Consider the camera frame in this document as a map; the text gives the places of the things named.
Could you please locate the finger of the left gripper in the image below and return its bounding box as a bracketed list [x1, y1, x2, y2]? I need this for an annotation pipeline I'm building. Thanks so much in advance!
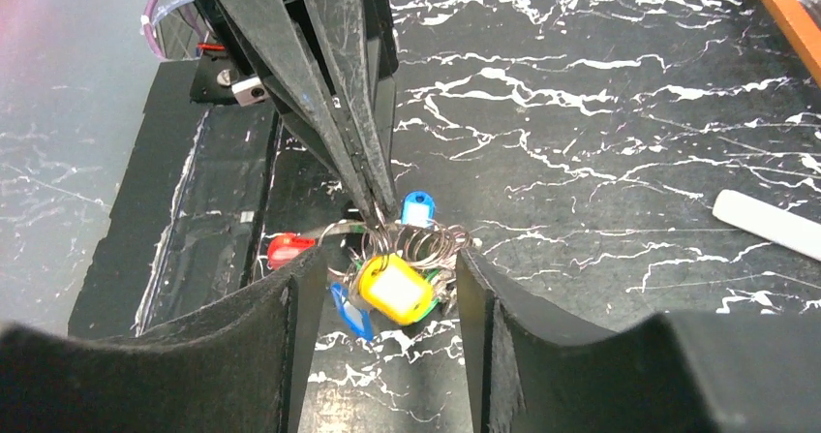
[304, 0, 398, 219]

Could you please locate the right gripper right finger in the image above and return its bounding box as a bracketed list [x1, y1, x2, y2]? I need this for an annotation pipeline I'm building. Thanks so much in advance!
[456, 249, 820, 432]

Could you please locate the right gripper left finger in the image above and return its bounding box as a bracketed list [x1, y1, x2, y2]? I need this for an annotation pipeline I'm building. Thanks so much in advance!
[1, 249, 327, 432]

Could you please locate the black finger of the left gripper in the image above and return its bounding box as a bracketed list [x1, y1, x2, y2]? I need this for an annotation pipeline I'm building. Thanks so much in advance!
[198, 0, 382, 190]

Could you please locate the red white keyring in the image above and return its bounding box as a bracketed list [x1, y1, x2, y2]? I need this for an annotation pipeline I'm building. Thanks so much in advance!
[265, 219, 482, 313]

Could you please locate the green key tag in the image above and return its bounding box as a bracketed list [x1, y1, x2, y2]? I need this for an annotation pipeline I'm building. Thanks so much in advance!
[423, 269, 450, 317]

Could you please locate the blue key tag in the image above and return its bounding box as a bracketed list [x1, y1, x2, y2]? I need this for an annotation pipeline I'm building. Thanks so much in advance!
[400, 191, 436, 228]
[329, 283, 375, 341]

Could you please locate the orange grey marker pen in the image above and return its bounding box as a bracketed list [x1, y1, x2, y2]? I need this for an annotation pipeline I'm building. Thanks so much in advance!
[713, 190, 820, 261]

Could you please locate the wooden three-tier shelf rack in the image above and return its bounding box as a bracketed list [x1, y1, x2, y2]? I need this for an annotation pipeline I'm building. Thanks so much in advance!
[761, 0, 820, 85]

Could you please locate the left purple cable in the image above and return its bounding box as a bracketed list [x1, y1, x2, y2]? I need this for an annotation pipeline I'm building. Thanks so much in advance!
[140, 0, 194, 59]

